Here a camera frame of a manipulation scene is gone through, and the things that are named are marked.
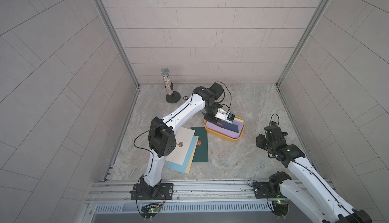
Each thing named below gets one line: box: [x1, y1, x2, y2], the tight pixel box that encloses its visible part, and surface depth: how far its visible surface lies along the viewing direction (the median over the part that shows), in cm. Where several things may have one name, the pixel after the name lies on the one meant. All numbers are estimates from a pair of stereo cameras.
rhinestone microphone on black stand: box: [160, 67, 181, 104], surface depth 90 cm
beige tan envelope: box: [184, 135, 200, 174], surface depth 82 cm
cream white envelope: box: [165, 126, 196, 166], surface depth 87 cm
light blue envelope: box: [167, 135, 199, 174], surface depth 81 cm
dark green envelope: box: [190, 127, 209, 163], surface depth 87 cm
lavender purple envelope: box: [205, 119, 245, 139], surface depth 89 cm
